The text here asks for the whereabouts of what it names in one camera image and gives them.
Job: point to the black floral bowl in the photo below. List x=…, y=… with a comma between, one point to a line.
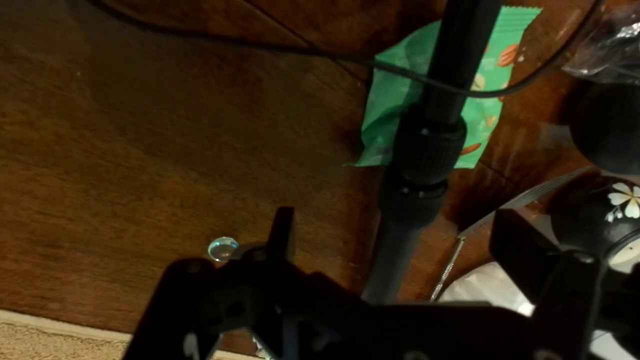
x=596, y=214

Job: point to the green snack packet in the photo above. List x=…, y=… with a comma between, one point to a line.
x=389, y=95

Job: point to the long black stick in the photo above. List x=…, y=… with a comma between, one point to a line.
x=426, y=144

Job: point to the white dinner plate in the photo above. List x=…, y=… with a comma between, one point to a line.
x=490, y=291

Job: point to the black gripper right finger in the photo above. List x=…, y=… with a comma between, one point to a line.
x=574, y=293

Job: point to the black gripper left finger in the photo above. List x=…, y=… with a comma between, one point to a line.
x=289, y=313

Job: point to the clear glass bead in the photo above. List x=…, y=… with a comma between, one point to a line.
x=222, y=249

